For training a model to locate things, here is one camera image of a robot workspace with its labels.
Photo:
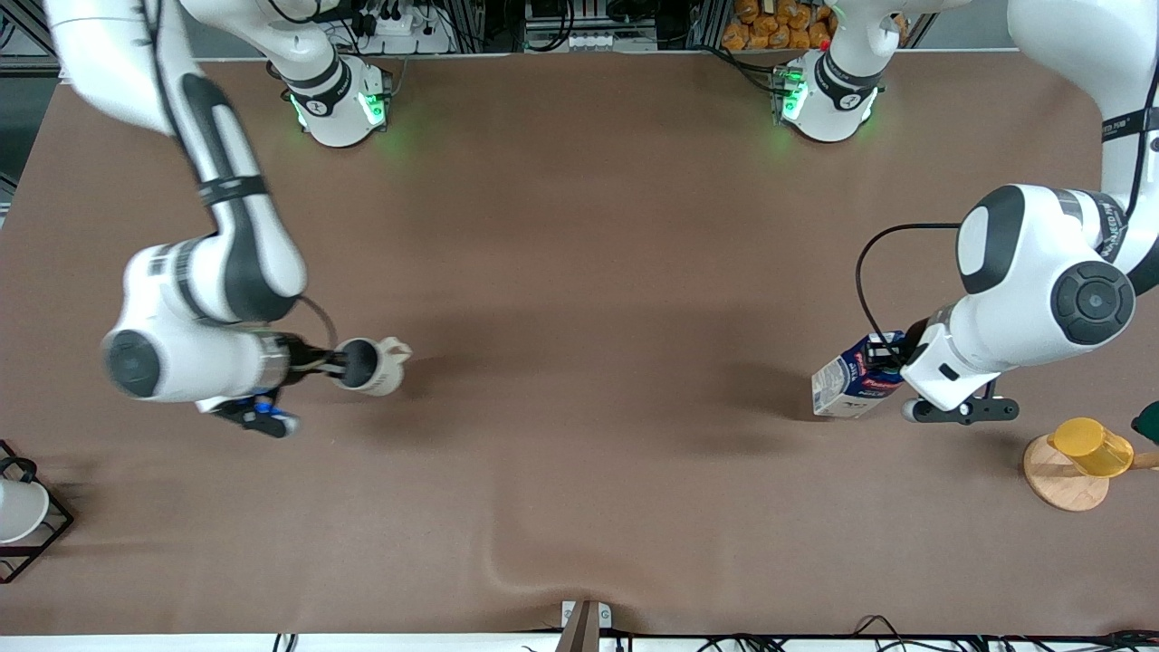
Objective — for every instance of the dark green cup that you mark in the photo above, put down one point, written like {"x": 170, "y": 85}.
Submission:
{"x": 1148, "y": 423}

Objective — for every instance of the brown table cloth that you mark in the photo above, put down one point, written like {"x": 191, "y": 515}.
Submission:
{"x": 561, "y": 272}

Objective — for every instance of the blue white milk carton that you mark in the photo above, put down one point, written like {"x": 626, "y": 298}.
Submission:
{"x": 847, "y": 389}

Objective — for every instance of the white power strip with plugs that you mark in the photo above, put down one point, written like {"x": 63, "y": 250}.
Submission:
{"x": 407, "y": 32}

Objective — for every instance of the long white power strip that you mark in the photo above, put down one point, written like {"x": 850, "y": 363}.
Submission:
{"x": 593, "y": 41}

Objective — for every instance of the cream mug with grey inside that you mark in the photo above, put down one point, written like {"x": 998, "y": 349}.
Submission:
{"x": 385, "y": 367}

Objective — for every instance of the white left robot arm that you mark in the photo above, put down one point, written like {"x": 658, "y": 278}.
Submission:
{"x": 1041, "y": 263}

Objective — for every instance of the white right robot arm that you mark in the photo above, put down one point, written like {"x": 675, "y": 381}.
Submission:
{"x": 226, "y": 263}

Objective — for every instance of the bag of orange bread rolls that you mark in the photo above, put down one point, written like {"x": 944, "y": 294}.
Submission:
{"x": 779, "y": 25}

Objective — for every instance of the white bowl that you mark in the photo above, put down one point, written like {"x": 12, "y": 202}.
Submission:
{"x": 18, "y": 509}

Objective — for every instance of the aluminium frame post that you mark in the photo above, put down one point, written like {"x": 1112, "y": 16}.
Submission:
{"x": 23, "y": 36}

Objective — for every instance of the wooden mug stand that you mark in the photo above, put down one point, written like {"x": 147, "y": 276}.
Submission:
{"x": 1064, "y": 484}

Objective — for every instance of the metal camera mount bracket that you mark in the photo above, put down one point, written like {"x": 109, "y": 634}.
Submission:
{"x": 584, "y": 625}

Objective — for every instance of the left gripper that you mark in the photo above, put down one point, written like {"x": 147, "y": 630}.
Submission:
{"x": 913, "y": 337}

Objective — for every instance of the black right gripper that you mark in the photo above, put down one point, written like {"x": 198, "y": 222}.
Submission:
{"x": 304, "y": 358}

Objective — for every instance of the yellow plastic cup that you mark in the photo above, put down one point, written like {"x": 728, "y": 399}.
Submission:
{"x": 1091, "y": 446}

